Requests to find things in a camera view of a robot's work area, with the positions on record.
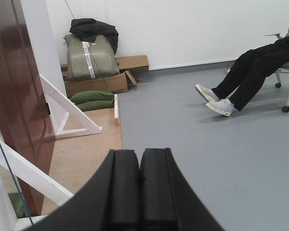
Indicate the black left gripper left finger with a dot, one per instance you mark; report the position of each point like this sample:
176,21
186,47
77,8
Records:
109,201

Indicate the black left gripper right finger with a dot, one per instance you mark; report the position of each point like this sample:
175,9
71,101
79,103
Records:
168,202

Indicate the brown wooden door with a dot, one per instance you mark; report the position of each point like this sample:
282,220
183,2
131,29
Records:
25,121

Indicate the plywood base board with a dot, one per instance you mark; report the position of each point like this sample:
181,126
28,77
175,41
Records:
76,159

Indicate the white diagonal brace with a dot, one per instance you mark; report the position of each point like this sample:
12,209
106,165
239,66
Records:
33,176
90,127

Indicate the near white diagonal brace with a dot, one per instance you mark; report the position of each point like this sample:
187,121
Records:
33,176

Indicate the lower green sandbag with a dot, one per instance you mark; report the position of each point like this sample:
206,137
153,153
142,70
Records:
94,105

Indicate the green sandbag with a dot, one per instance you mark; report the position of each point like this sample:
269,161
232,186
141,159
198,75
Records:
94,105
91,95

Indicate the white wooden edge strip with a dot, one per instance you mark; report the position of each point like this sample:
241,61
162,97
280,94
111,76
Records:
116,110

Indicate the upper green sandbag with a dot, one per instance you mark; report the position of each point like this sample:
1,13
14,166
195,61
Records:
91,95

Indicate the open cardboard box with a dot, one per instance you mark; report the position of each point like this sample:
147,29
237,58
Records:
115,84

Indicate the flat cardboard box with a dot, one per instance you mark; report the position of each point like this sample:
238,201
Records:
134,64

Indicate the seated person in black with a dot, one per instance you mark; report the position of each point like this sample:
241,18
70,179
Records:
246,77

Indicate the olive green bundle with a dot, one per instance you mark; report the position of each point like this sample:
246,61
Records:
87,60

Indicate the black jacket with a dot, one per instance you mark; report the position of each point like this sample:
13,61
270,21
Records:
87,29

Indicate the white office chair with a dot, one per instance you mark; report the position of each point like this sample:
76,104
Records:
278,90

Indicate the white wooden door frame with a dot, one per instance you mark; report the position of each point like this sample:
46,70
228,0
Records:
43,42

